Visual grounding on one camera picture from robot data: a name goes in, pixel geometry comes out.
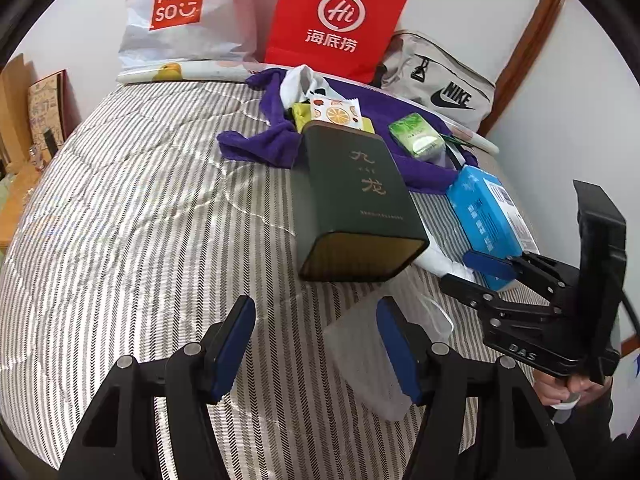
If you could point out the white plastic shopping bag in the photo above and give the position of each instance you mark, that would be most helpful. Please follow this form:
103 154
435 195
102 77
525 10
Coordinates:
220 25

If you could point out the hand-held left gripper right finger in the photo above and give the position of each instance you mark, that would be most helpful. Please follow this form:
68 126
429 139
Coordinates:
395 350

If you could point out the brown wooden frame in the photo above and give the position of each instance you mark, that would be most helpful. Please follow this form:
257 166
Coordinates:
530 40

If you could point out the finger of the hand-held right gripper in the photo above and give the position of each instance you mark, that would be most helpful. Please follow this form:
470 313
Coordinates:
470 290
487 261

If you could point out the person's right forearm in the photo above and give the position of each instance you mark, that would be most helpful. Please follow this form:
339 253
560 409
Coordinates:
590 440

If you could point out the face mask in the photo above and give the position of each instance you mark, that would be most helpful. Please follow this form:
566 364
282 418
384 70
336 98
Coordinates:
360 360

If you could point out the dark green box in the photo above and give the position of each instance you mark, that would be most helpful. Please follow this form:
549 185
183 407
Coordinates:
350 185

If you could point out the purple towel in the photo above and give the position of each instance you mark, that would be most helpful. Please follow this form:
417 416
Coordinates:
260 145

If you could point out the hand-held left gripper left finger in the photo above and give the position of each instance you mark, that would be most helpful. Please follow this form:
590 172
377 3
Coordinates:
232 345

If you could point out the beige fabric bag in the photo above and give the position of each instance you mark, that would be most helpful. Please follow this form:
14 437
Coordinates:
405 60

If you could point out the wooden furniture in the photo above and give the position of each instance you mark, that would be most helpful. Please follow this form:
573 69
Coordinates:
15 200

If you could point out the white sock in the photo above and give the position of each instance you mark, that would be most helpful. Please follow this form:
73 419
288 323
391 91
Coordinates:
295 85

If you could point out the fruit print white packet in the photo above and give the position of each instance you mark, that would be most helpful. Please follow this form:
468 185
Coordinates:
332 112

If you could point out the striped bed quilt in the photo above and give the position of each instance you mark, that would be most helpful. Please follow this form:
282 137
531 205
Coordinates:
125 235

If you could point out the white cloth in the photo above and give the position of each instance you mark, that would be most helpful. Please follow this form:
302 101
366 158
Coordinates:
440 265

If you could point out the printed cardboard box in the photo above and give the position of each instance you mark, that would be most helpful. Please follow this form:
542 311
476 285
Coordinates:
47 105

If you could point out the red paper bag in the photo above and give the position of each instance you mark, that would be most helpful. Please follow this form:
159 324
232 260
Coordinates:
310 5

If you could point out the blue tissue pack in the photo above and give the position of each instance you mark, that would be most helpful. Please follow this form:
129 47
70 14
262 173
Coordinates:
480 210

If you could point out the person's right hand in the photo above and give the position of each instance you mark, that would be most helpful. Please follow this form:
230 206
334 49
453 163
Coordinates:
546 387

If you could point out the light green tissue pack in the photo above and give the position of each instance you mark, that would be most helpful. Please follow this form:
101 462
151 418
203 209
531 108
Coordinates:
415 135

